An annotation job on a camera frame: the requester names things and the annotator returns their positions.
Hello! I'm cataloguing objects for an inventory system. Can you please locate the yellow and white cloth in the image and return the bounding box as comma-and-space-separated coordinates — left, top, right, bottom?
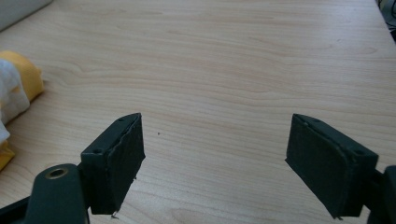
0, 50, 45, 172

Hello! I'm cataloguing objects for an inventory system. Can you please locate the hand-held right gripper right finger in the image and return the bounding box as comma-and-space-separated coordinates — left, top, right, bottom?
284, 113, 380, 219

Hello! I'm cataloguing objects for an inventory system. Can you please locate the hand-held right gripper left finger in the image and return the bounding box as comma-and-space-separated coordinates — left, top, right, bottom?
80, 112, 147, 216

